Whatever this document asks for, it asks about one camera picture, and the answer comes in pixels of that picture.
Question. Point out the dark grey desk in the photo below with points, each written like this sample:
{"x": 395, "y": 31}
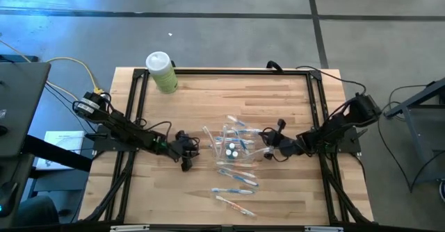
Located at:
{"x": 21, "y": 103}

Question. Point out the blue-grey metal stand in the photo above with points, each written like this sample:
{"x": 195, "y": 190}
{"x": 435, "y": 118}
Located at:
{"x": 413, "y": 98}

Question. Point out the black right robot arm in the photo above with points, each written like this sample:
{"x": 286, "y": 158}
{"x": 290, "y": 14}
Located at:
{"x": 333, "y": 131}

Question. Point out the green wipes canister white lid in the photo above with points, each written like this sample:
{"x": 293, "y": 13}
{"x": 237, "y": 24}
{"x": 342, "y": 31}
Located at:
{"x": 163, "y": 75}

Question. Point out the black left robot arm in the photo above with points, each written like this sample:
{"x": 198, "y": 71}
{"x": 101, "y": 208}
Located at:
{"x": 125, "y": 131}

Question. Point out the white frame bracket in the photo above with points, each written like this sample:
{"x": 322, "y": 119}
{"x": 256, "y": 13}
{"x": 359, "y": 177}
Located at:
{"x": 128, "y": 228}
{"x": 323, "y": 229}

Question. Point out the person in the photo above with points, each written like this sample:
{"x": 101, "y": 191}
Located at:
{"x": 38, "y": 211}

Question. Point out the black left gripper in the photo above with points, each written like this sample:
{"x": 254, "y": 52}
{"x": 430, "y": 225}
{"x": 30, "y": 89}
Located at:
{"x": 182, "y": 148}

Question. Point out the clear acrylic organizer box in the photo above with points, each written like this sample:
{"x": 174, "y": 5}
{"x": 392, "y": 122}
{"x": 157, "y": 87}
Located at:
{"x": 222, "y": 159}

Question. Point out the black diagonal bar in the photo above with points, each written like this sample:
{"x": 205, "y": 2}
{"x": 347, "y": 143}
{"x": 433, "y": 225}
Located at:
{"x": 52, "y": 152}

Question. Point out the black device with light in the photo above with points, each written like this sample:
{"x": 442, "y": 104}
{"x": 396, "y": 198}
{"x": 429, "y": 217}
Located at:
{"x": 7, "y": 197}

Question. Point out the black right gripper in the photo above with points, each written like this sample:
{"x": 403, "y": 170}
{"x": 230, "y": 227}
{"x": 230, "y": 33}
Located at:
{"x": 288, "y": 148}

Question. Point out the white booklet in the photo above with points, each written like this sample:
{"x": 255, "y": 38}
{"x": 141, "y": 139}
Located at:
{"x": 66, "y": 141}

